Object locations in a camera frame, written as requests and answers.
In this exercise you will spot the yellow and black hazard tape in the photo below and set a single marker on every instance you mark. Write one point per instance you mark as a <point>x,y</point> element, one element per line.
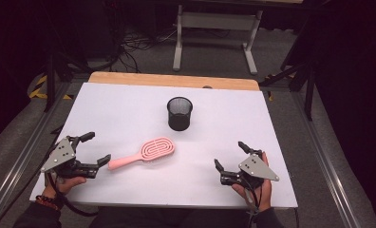
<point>269,96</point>
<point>39,91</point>

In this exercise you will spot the pink hairbrush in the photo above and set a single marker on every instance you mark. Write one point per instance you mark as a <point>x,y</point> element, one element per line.
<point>157,148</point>

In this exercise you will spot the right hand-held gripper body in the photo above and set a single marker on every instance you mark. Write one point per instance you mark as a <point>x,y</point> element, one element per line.
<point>255,167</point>

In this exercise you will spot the white table mat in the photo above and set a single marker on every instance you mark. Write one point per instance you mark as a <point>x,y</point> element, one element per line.
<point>129,110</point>

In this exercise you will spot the black metal stand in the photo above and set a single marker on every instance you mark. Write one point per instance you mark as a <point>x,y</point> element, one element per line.
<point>51,82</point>
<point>309,95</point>

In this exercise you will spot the black curtain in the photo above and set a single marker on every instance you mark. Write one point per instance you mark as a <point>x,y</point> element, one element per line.
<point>350,95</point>
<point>9,63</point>

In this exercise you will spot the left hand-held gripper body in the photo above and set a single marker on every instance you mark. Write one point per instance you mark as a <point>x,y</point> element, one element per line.
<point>59,156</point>

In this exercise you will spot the grey metal desk frame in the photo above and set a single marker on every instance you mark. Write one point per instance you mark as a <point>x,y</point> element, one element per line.
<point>217,21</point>

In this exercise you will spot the aluminium rail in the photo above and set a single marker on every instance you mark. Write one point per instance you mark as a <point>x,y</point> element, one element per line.
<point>24,158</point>
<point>322,158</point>

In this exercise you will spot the person's left hand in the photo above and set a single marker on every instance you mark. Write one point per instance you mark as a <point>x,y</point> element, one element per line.
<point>70,183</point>

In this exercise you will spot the person's dark pants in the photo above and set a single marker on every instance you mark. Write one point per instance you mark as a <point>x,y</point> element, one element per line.
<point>164,219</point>

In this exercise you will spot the black mesh cup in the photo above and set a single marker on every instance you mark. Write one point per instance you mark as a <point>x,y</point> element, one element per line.
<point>179,122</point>

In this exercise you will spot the person's right hand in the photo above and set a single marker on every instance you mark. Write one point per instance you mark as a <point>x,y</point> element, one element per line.
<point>266,196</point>

